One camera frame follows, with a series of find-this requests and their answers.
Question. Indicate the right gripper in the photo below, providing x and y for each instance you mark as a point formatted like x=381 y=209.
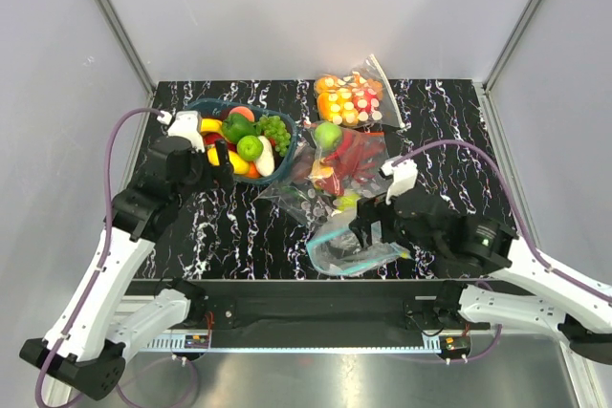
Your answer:
x=370 y=210

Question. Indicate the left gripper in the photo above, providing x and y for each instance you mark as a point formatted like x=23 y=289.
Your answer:
x=216 y=176

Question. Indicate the fake green bell pepper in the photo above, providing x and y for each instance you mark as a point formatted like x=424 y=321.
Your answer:
x=237 y=126

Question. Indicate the green apple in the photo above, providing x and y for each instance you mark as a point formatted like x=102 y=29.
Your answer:
x=327 y=135
x=250 y=148

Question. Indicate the fake yellow lemon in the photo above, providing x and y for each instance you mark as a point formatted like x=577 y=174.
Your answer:
x=240 y=166

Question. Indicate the fake peach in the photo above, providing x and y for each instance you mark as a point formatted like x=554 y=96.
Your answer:
x=243 y=111

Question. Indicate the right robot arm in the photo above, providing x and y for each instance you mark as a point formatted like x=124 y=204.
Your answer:
x=490 y=275

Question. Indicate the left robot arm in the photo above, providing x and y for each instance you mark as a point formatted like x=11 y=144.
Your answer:
x=86 y=348

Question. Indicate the vegetable zip bag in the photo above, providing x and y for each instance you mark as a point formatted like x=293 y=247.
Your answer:
x=322 y=183

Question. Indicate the sliced fruit zip bag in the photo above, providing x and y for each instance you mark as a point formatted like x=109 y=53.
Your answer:
x=359 y=98

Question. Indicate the red dragon fruit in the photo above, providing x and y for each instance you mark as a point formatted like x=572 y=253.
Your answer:
x=211 y=138

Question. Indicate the yellow banana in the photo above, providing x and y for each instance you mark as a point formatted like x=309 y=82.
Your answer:
x=211 y=125

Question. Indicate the teal plastic basket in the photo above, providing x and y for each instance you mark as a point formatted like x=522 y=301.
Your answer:
x=215 y=108

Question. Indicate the orange in basket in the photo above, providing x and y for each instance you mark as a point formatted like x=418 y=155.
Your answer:
x=252 y=172

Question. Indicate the white eggplant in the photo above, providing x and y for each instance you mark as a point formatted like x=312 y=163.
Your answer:
x=265 y=164

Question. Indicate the green grapes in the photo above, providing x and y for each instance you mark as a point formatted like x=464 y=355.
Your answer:
x=275 y=130

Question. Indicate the black marble mat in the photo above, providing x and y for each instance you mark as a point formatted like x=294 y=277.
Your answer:
x=234 y=235

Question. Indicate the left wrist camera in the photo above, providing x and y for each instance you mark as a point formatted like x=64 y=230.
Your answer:
x=184 y=124

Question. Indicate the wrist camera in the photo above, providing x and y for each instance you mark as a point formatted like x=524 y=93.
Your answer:
x=401 y=176
x=184 y=124

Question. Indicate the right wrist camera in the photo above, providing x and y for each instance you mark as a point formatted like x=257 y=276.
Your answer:
x=401 y=176

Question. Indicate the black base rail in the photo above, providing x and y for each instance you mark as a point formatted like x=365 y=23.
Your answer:
x=311 y=314

